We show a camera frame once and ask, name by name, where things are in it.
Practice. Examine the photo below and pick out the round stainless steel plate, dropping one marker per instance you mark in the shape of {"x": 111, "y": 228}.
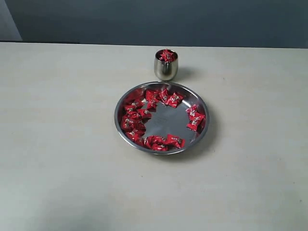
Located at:
{"x": 157, "y": 119}

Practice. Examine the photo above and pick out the stainless steel cup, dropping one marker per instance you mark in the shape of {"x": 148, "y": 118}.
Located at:
{"x": 165, "y": 71}

